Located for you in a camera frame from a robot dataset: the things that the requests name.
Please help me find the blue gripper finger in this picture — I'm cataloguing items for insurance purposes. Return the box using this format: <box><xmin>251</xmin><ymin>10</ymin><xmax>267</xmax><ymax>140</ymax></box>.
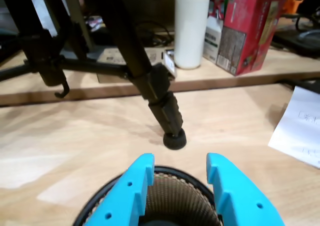
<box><xmin>84</xmin><ymin>152</ymin><xmax>155</xmax><ymax>226</ymax></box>
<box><xmin>206</xmin><ymin>152</ymin><xmax>286</xmax><ymax>226</ymax></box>

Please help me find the black mesh pen holder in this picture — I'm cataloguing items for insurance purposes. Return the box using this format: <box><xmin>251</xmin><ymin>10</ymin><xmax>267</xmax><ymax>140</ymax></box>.
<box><xmin>73</xmin><ymin>164</ymin><xmax>225</xmax><ymax>226</ymax></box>

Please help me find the white paper sheet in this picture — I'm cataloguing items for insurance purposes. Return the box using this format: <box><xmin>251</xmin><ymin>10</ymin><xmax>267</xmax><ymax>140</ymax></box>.
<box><xmin>267</xmin><ymin>85</ymin><xmax>320</xmax><ymax>171</ymax></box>

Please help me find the black keyboard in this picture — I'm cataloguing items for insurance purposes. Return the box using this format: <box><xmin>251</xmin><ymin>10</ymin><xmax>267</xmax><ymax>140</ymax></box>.
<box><xmin>273</xmin><ymin>77</ymin><xmax>320</xmax><ymax>95</ymax></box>

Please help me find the black tripod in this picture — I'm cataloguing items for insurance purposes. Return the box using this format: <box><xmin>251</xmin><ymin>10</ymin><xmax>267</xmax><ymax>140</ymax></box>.
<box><xmin>0</xmin><ymin>0</ymin><xmax>187</xmax><ymax>151</ymax></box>

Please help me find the small white green-label carton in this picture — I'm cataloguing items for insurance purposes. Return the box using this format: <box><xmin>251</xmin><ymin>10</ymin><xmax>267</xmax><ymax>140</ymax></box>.
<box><xmin>202</xmin><ymin>15</ymin><xmax>225</xmax><ymax>63</ymax></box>

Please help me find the black flat laptop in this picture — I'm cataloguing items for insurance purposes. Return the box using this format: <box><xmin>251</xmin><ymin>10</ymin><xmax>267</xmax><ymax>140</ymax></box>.
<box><xmin>272</xmin><ymin>29</ymin><xmax>320</xmax><ymax>60</ymax></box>

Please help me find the red printed box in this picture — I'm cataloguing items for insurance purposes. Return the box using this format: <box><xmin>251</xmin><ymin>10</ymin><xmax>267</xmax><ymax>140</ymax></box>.
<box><xmin>216</xmin><ymin>0</ymin><xmax>287</xmax><ymax>77</ymax></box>

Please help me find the white bottle with black top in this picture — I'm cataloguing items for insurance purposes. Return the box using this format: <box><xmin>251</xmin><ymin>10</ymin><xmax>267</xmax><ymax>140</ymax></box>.
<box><xmin>174</xmin><ymin>0</ymin><xmax>211</xmax><ymax>70</ymax></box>

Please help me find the orange black device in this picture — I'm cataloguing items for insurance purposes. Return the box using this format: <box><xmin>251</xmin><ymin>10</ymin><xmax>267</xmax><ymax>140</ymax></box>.
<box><xmin>284</xmin><ymin>0</ymin><xmax>307</xmax><ymax>14</ymax></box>

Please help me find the black cable bundle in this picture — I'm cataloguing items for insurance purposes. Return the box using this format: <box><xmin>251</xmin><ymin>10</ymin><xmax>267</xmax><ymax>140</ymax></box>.
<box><xmin>133</xmin><ymin>20</ymin><xmax>175</xmax><ymax>48</ymax></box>

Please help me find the grey cable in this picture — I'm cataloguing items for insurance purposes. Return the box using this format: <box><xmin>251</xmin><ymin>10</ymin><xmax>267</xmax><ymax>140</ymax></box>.
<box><xmin>298</xmin><ymin>29</ymin><xmax>320</xmax><ymax>43</ymax></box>

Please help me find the grey metal post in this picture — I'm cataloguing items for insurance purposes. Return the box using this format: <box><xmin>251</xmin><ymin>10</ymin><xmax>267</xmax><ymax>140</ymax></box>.
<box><xmin>58</xmin><ymin>0</ymin><xmax>96</xmax><ymax>59</ymax></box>

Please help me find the black looped cable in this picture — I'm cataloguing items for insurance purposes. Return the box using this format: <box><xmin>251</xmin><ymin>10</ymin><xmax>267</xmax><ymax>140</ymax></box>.
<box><xmin>294</xmin><ymin>9</ymin><xmax>320</xmax><ymax>33</ymax></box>

